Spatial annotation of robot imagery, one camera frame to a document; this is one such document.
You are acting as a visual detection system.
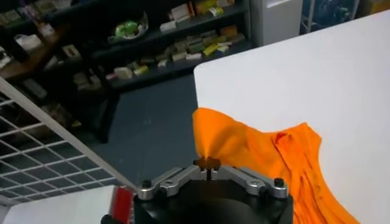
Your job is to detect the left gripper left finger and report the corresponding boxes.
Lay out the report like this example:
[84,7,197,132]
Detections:
[136,158,211,201]

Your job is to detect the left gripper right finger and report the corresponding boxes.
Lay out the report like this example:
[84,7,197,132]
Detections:
[210,158,289,200]

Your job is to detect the orange t-shirt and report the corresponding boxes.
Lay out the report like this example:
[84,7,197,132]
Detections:
[191,107,362,224]

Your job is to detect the red framed white cart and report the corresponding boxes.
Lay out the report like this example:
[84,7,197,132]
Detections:
[0,185,135,224]

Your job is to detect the black shelf unit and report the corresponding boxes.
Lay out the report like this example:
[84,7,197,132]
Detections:
[0,0,254,92]

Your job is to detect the lime green flat box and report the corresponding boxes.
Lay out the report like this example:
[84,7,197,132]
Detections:
[133,65,149,76]

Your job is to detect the white work table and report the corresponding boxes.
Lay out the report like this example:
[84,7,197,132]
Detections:
[193,9,390,224]

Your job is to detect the white cube box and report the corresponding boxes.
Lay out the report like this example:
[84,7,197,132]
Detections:
[114,66,134,80]

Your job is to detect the flat white medicine box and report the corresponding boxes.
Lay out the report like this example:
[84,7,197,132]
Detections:
[160,19,178,33]

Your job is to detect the glass bowl with green items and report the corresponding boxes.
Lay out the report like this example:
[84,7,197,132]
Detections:
[108,12,150,43]

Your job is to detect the white water dispenser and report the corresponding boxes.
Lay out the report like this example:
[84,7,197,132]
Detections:
[249,0,304,47]

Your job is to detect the white orange medicine box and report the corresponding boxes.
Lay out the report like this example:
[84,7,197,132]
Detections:
[170,2,196,21]

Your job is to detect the small green white box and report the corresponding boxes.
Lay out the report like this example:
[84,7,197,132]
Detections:
[208,6,225,18]

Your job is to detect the green medicine box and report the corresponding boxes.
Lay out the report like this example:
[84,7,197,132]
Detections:
[194,0,218,15]

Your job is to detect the blue water jug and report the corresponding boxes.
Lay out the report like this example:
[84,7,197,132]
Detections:
[313,0,358,31]

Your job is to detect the small yellow box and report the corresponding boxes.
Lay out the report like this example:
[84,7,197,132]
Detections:
[356,0,390,16]

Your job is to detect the white wire grid panel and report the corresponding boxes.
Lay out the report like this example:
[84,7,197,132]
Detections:
[0,75,138,208]

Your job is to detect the white wire jug rack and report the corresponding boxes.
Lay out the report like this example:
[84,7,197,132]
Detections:
[300,0,361,35]

